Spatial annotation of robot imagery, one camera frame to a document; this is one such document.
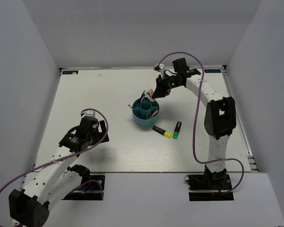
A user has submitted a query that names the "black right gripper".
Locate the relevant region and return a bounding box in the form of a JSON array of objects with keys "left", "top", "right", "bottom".
[{"left": 152, "top": 74, "right": 182, "bottom": 99}]

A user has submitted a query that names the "pink white correction tape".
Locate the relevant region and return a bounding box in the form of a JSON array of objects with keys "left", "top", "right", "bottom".
[{"left": 146, "top": 89, "right": 154, "bottom": 102}]

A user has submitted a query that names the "green pen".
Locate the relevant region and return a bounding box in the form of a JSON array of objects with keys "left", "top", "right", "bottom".
[{"left": 140, "top": 90, "right": 145, "bottom": 103}]

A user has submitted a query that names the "yellow highlighter marker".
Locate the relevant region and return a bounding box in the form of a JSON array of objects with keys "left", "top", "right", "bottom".
[{"left": 152, "top": 126, "right": 171, "bottom": 138}]

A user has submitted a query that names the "green highlighter marker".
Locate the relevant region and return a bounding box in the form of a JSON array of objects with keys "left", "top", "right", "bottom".
[{"left": 172, "top": 122, "right": 182, "bottom": 140}]

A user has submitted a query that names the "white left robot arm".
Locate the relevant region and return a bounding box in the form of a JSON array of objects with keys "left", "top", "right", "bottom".
[{"left": 9, "top": 115, "right": 109, "bottom": 227}]

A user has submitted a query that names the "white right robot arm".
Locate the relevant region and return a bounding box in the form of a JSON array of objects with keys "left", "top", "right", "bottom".
[{"left": 151, "top": 58, "right": 236, "bottom": 189}]

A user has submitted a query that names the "teal round desk organizer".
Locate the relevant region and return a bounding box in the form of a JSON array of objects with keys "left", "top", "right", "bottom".
[{"left": 133, "top": 97, "right": 160, "bottom": 127}]

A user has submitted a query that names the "right blue table label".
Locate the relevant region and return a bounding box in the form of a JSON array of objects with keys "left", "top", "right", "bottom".
[{"left": 204, "top": 69, "right": 221, "bottom": 73}]

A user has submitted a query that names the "blue table label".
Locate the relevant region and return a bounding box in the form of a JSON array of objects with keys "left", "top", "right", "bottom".
[
  {"left": 62, "top": 70, "right": 79, "bottom": 75},
  {"left": 204, "top": 69, "right": 221, "bottom": 73}
]

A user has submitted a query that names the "left blue table label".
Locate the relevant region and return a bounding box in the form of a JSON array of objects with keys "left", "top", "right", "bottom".
[{"left": 62, "top": 70, "right": 79, "bottom": 75}]

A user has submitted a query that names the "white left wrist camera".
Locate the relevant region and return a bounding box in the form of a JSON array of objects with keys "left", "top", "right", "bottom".
[{"left": 80, "top": 110, "right": 96, "bottom": 119}]

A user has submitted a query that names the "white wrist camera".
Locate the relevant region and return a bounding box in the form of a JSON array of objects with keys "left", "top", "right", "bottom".
[
  {"left": 80, "top": 110, "right": 96, "bottom": 119},
  {"left": 153, "top": 63, "right": 165, "bottom": 79}
]

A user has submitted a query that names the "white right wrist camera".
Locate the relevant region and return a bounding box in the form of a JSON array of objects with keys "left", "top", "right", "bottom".
[{"left": 153, "top": 63, "right": 165, "bottom": 79}]

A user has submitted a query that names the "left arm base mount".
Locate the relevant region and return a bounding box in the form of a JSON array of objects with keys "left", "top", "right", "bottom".
[{"left": 63, "top": 175, "right": 106, "bottom": 201}]

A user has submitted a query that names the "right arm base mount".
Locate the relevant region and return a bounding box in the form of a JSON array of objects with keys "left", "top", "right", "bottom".
[{"left": 184, "top": 174, "right": 234, "bottom": 202}]

